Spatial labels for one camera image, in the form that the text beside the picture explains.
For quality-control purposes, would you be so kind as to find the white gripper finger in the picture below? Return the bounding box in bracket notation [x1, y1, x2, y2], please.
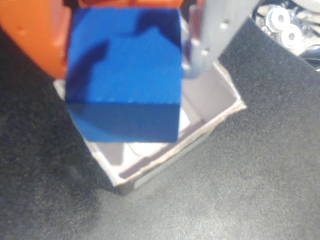
[181, 0, 259, 79]

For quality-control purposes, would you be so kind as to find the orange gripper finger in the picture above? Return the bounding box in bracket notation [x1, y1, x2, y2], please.
[0, 0, 74, 81]

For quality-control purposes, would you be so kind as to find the blue cube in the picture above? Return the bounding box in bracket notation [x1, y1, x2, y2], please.
[64, 6, 183, 145]

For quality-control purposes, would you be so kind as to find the white cardboard box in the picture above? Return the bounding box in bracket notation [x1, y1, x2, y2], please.
[53, 59, 248, 196]

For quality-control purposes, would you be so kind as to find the white tape roll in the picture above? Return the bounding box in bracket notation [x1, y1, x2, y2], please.
[265, 8, 291, 31]
[280, 24, 305, 49]

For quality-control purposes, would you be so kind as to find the black felt mat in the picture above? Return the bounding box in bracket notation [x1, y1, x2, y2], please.
[0, 16, 320, 240]

